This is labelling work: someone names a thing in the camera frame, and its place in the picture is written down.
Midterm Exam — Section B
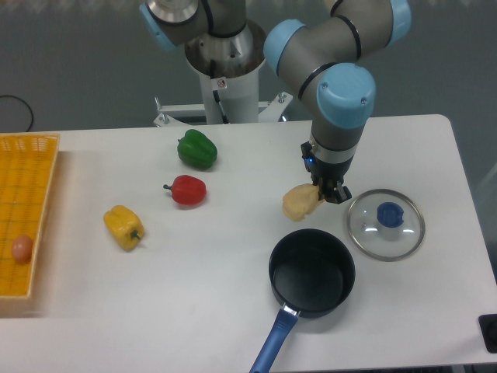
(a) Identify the red bell pepper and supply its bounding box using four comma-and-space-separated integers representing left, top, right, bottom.
163, 175, 207, 206

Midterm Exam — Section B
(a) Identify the green bell pepper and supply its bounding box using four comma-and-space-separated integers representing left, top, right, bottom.
177, 129, 217, 170

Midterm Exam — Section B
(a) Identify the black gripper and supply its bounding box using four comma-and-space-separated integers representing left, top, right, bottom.
301, 141, 352, 204

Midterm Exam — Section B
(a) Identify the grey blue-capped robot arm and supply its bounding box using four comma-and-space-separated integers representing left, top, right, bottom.
139, 1, 412, 204

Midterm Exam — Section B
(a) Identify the black corner device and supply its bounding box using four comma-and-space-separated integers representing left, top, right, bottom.
478, 314, 497, 354

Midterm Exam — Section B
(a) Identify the yellow plastic basket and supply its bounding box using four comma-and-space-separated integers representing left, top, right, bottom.
1, 132, 60, 299

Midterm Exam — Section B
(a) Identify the pale yellow bread loaf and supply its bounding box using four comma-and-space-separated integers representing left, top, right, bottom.
282, 183, 324, 221

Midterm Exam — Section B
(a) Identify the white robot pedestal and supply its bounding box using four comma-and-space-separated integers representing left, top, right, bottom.
154, 20, 293, 127

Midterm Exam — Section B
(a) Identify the brown egg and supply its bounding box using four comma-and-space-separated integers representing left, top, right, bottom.
11, 235, 33, 264

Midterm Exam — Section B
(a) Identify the yellow bell pepper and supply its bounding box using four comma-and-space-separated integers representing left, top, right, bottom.
103, 205, 144, 252

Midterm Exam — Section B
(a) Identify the glass lid with blue knob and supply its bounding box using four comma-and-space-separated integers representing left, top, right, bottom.
346, 189, 426, 262

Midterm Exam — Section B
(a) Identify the black pot with blue handle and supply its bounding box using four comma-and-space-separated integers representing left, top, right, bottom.
250, 228, 356, 372

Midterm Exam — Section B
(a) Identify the black cable loop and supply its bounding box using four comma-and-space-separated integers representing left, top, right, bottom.
0, 95, 34, 133

